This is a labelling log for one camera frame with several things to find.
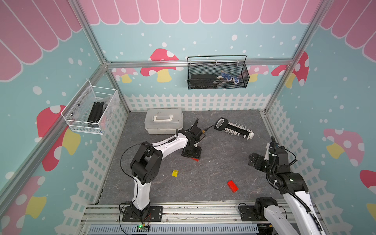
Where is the blue white item in basket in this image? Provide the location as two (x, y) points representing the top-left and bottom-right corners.
(217, 70), (240, 85)

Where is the small green-lit circuit board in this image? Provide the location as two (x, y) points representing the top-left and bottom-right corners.
(136, 224), (151, 233)

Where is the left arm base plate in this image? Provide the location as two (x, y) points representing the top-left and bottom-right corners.
(121, 205), (163, 223)

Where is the black wire wall basket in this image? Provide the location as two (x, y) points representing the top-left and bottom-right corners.
(187, 55), (250, 90)

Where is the small wooden-handled screwdriver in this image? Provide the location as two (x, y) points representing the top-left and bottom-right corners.
(202, 124), (214, 133)

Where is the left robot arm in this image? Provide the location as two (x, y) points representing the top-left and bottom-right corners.
(130, 126), (204, 217)

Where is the black box in white basket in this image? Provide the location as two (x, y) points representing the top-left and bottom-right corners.
(87, 101), (105, 128)

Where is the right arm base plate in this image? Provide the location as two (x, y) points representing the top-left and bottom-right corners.
(238, 203), (270, 221)

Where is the white wire wall basket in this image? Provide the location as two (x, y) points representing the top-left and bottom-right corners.
(61, 80), (119, 135)

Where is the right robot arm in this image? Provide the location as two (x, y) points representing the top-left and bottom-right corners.
(248, 142), (325, 235)

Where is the yellow small block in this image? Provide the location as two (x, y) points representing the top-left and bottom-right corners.
(172, 170), (179, 177)

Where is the white plastic storage box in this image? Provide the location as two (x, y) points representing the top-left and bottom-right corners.
(145, 108), (184, 135)

